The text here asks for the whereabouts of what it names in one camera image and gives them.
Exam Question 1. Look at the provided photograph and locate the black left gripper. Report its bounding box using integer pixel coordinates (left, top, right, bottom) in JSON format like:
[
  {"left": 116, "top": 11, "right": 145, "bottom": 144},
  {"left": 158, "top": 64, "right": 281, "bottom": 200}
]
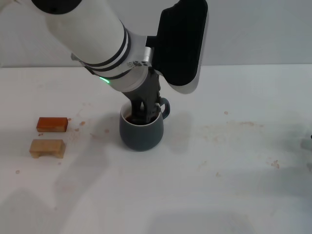
[{"left": 121, "top": 68, "right": 163, "bottom": 124}]

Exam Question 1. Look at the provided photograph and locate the grey ceramic cup with coffee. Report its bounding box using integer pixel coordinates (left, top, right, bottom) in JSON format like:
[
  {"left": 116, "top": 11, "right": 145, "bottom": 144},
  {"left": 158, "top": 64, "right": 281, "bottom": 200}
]
[{"left": 119, "top": 97, "right": 172, "bottom": 152}]

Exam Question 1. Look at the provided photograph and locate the reddish brown wooden block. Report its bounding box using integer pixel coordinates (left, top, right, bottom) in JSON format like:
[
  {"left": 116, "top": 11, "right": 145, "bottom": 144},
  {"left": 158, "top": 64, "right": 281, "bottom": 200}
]
[{"left": 36, "top": 117, "right": 69, "bottom": 133}]

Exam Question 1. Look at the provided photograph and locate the light notched wooden block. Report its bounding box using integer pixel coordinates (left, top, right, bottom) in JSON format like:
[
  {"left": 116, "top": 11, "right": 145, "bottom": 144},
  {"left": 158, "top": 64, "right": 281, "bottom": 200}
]
[{"left": 29, "top": 139, "right": 66, "bottom": 159}]

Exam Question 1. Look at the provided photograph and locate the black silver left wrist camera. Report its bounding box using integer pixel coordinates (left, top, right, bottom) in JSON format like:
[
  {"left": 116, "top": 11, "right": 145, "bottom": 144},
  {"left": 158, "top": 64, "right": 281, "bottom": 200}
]
[{"left": 145, "top": 0, "right": 209, "bottom": 95}]

